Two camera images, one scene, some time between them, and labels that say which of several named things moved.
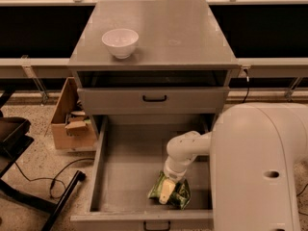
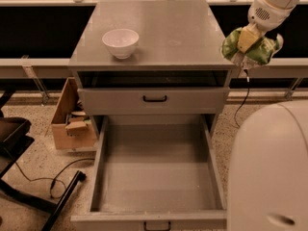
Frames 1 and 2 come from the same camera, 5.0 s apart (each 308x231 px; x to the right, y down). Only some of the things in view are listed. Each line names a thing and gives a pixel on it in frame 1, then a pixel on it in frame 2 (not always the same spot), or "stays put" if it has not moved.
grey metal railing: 38,69 stays put
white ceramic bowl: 121,41 stays put
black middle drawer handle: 145,228 stays put
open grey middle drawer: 131,152 stays put
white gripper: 175,174 -> 266,15
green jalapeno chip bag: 180,195 -> 259,54
